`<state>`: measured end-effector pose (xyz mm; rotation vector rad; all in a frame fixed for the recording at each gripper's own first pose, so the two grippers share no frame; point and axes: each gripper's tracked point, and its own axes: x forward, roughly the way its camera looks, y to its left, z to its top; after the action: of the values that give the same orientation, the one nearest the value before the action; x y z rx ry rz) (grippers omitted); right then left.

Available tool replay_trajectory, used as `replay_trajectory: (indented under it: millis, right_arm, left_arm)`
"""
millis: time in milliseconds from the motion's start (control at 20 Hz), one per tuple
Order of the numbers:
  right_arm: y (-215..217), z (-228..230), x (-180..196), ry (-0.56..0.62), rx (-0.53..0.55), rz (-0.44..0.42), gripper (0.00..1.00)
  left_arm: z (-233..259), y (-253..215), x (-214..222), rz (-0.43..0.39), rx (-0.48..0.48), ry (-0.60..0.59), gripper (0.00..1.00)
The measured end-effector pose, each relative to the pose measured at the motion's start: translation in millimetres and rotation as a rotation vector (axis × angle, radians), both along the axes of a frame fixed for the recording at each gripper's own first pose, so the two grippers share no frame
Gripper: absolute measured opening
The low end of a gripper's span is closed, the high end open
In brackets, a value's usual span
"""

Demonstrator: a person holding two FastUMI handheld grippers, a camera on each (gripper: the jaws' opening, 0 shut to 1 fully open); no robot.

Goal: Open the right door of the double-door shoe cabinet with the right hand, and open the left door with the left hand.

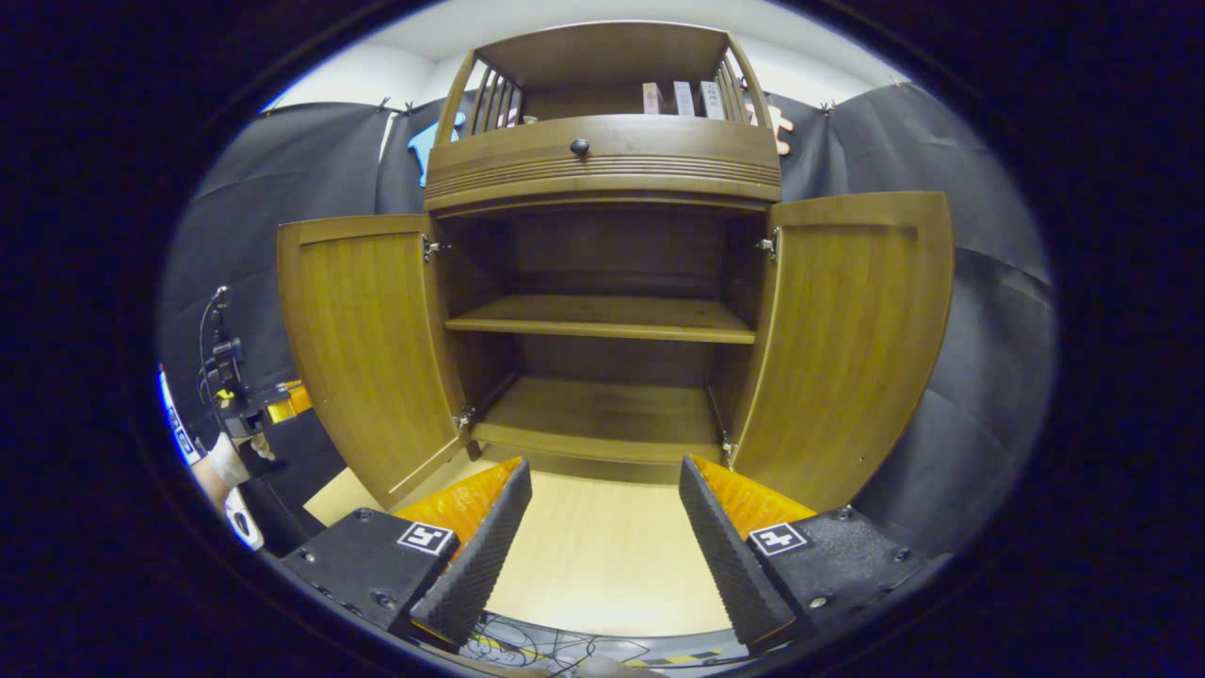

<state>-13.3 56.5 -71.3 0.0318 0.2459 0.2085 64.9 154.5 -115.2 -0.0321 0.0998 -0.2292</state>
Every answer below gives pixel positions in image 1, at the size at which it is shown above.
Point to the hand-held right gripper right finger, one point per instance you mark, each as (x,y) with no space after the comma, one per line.
(730,556)

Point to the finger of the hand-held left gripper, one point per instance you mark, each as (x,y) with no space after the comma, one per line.
(287,409)
(290,386)

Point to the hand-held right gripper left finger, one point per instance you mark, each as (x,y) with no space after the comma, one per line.
(480,565)

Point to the black backdrop cloth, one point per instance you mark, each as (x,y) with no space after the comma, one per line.
(979,330)

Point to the wooden double-door shoe cabinet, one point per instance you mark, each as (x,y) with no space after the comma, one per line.
(602,52)

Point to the wooden shoe cabinet door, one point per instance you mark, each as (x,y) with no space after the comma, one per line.
(367,339)
(847,348)

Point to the wooden inner shelf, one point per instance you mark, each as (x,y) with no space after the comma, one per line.
(602,315)

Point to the silver door hinge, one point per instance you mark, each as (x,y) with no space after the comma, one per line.
(770,245)
(430,249)
(463,418)
(727,449)

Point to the grey upright book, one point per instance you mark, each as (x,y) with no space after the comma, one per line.
(683,99)

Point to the yellow black floor tape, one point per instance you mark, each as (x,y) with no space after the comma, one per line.
(678,656)

